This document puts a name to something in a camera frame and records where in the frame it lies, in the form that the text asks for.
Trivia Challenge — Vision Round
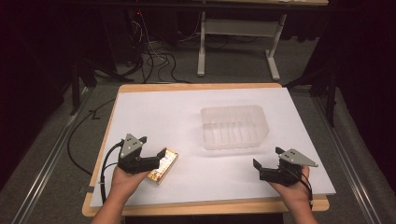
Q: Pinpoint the black floor cable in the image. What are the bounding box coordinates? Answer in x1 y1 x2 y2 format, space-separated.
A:
66 97 117 175

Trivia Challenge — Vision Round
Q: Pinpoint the yellow snack box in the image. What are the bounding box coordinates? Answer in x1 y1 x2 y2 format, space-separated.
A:
146 147 179 186

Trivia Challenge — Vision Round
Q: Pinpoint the white board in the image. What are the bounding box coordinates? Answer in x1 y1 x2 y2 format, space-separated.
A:
90 87 337 208

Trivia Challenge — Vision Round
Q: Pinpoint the person's right hand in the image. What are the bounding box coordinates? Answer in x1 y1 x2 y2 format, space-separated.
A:
269 165 313 210

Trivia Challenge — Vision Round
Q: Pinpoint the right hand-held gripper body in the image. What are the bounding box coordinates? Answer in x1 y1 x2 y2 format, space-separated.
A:
259 148 318 187

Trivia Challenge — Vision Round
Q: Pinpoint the metal floor rail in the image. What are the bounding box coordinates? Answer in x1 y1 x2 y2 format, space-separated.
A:
11 87 92 224
312 95 391 224

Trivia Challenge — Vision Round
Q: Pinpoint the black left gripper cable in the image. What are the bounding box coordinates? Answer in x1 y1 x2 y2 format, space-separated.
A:
99 139 125 204

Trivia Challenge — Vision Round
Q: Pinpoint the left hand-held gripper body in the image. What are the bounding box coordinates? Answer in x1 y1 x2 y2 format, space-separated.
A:
117 133 163 175

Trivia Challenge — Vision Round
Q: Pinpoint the tangle of cables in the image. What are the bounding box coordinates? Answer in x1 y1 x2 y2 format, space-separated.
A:
125 10 192 85

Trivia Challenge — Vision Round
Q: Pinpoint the person's left hand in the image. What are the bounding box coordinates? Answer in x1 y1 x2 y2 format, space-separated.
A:
107 165 151 203

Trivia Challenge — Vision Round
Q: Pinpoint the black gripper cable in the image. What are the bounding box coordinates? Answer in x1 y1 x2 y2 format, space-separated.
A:
99 139 125 204
297 171 314 210

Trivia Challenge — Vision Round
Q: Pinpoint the white desk frame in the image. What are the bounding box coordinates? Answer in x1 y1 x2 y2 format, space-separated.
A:
196 11 288 82

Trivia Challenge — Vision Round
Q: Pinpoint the wooden table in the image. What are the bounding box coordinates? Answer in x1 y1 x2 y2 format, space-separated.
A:
81 82 331 218

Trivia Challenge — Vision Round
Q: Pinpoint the black stand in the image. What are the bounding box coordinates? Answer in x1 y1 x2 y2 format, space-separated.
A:
68 57 98 117
283 69 340 129

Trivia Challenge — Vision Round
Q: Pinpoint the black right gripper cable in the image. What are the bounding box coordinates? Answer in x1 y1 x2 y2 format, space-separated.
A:
297 171 314 210

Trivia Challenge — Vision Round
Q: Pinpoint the clear plastic container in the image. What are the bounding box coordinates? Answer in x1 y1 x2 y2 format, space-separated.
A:
200 105 270 151

